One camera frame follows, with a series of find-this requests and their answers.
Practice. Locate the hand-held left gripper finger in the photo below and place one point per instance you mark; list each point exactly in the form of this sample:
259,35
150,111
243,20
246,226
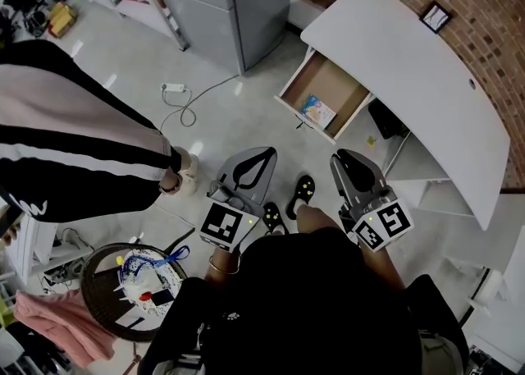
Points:
227,172
264,184

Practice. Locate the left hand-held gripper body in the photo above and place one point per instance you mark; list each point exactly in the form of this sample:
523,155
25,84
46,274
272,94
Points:
223,225

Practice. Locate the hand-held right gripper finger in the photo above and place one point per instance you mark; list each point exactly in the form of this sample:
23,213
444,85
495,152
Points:
379,178
338,184

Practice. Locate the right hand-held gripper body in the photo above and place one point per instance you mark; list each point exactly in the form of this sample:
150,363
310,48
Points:
387,223

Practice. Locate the colourful small box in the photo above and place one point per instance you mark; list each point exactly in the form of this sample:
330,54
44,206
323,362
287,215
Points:
318,111

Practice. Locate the wooden drawer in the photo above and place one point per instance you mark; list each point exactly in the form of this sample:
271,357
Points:
328,82

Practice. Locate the person's right forearm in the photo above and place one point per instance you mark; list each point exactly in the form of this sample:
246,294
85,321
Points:
381,271

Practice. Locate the person's left forearm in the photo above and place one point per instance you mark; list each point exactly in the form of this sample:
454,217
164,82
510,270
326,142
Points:
221,279

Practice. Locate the person's left black shoe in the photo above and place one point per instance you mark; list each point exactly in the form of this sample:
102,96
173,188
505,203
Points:
272,217

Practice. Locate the person's black shoe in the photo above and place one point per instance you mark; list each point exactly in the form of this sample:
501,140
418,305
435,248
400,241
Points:
302,193
272,217

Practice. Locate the person's right black shoe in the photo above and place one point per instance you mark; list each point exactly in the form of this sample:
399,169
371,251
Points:
302,193

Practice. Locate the yellow paper scrap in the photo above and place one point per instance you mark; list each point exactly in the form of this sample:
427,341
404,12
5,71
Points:
371,142

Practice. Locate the black box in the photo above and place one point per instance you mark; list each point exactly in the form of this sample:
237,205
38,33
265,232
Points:
387,119

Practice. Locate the patterned round cushion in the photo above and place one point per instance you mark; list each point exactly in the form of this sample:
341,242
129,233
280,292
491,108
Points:
164,279

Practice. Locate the white curved desk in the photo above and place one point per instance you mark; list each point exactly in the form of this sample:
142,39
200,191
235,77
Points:
402,90

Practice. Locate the black phone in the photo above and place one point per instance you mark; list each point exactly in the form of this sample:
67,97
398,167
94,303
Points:
162,296

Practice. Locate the white power strip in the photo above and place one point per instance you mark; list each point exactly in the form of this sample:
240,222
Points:
174,88

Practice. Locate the white tool with red knob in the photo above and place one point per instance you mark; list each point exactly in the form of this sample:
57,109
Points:
133,289

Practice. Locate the person's black clothes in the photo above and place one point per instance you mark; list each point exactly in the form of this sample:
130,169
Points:
307,307

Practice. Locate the white waist pack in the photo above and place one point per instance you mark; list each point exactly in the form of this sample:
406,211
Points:
439,357

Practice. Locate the grey metal cabinet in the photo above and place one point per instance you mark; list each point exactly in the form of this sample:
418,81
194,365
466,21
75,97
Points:
229,4

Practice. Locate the pink cloth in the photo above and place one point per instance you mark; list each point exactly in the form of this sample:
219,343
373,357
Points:
61,324

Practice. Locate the white table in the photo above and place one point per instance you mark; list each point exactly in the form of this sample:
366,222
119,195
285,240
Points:
24,238

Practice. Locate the yellow box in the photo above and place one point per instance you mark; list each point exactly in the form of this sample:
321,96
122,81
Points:
61,18

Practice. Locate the black picture frame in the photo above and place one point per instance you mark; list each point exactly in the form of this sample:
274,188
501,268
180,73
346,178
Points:
435,17

